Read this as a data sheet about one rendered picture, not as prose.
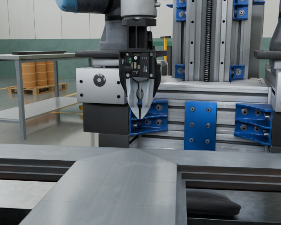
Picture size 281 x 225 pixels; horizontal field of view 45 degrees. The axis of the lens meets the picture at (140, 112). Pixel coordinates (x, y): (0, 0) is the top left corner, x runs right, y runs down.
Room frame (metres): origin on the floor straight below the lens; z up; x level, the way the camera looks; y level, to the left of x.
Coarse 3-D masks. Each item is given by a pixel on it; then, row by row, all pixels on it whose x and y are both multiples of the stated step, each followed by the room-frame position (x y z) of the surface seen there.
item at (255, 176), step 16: (0, 160) 0.60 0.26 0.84; (16, 160) 0.60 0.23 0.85; (32, 160) 0.59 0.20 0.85; (48, 160) 0.59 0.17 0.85; (0, 176) 0.58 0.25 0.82; (16, 176) 0.58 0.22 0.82; (32, 176) 0.58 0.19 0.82; (48, 176) 0.57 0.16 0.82; (192, 176) 0.55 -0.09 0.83; (208, 176) 0.55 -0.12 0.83; (224, 176) 0.55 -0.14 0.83; (240, 176) 0.54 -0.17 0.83; (256, 176) 0.54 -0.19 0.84; (272, 176) 0.54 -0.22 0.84; (176, 208) 0.40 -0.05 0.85; (176, 224) 0.38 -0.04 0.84
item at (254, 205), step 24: (0, 192) 0.82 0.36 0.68; (24, 192) 0.82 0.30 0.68; (216, 192) 0.82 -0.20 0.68; (240, 192) 0.82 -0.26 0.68; (264, 192) 0.82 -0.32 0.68; (0, 216) 0.74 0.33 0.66; (24, 216) 0.74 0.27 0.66; (192, 216) 0.70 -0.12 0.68; (216, 216) 0.70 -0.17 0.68; (240, 216) 0.70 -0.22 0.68; (264, 216) 0.70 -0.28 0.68
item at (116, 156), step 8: (112, 152) 0.63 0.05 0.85; (120, 152) 0.63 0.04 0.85; (128, 152) 0.63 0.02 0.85; (80, 160) 0.59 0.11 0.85; (88, 160) 0.59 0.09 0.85; (96, 160) 0.59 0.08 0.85; (104, 160) 0.59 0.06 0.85; (112, 160) 0.59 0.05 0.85; (120, 160) 0.59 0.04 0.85; (128, 160) 0.59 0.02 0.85; (136, 160) 0.59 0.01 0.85; (144, 160) 0.59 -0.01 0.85; (152, 160) 0.59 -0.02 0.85; (160, 160) 0.59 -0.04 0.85
